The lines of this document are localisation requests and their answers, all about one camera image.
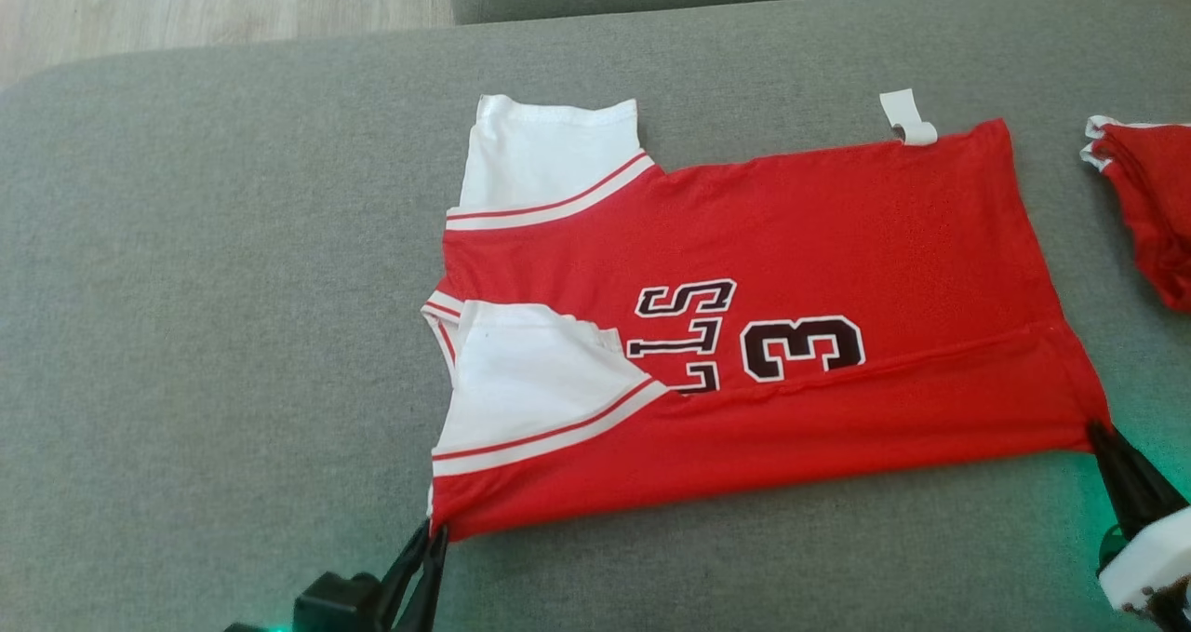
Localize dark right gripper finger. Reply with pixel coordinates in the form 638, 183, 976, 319
1086, 419, 1191, 543

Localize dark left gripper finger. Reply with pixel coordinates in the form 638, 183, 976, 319
376, 519, 432, 632
395, 525, 450, 632

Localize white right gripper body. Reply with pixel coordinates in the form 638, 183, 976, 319
1097, 505, 1191, 632

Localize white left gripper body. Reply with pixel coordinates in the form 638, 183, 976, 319
223, 571, 382, 632

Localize red shorts white trim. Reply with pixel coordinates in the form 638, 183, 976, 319
1079, 115, 1191, 313

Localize red basketball jersey white sleeves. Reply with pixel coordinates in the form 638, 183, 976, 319
421, 87, 1114, 545

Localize large grey sofa seat cushion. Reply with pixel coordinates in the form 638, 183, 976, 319
0, 0, 1191, 632

